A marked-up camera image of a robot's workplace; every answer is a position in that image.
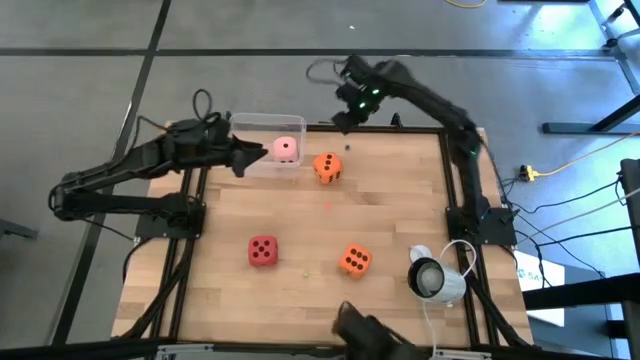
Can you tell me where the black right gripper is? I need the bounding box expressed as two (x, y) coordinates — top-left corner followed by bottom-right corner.
(331, 79), (384, 135)

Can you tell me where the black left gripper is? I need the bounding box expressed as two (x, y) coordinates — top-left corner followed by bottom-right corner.
(199, 119), (270, 178)

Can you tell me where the light pink foam die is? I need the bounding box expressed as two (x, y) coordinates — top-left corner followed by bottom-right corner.
(272, 135), (300, 164)

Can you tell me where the orange foam die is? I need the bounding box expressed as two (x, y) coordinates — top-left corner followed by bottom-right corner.
(338, 243), (374, 280)
(312, 151), (345, 185)

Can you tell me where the red foam die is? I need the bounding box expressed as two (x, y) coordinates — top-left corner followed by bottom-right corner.
(247, 235), (279, 268)

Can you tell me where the clear plastic bin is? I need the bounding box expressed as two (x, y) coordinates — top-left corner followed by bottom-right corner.
(228, 112), (308, 177)

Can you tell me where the black stand base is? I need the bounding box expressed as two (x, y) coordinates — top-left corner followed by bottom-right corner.
(542, 94), (640, 135)

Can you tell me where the grey furniture foot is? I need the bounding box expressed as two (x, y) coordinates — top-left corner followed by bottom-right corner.
(0, 218), (39, 240)

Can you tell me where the white printed sign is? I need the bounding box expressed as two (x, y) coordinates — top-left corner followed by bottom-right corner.
(513, 249), (566, 327)

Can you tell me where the grey metal stand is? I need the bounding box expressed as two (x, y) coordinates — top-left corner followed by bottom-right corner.
(588, 0), (640, 96)

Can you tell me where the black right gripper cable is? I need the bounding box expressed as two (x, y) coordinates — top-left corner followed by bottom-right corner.
(306, 56), (351, 87)

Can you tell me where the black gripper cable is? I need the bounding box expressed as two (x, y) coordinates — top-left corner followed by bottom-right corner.
(192, 88), (221, 124)
(306, 56), (351, 87)

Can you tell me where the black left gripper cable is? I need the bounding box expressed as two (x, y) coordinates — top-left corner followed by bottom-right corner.
(192, 88), (221, 124)

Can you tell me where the white security camera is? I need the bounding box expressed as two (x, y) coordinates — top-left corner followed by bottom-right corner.
(406, 243), (469, 306)

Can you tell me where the yellow extension cable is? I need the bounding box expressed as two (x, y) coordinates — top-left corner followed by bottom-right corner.
(537, 130), (640, 177)

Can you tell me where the white camera cable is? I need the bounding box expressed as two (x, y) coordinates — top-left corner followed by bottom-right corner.
(422, 238), (479, 360)

